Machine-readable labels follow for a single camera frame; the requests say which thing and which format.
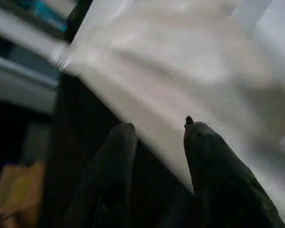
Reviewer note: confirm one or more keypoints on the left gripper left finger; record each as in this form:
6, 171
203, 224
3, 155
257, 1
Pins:
107, 178

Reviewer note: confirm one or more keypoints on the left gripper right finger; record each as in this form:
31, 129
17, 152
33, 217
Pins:
223, 185

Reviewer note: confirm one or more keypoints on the white plastic table top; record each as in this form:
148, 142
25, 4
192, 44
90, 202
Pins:
180, 59

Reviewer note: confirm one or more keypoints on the brown cardboard box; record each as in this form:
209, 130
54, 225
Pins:
19, 190

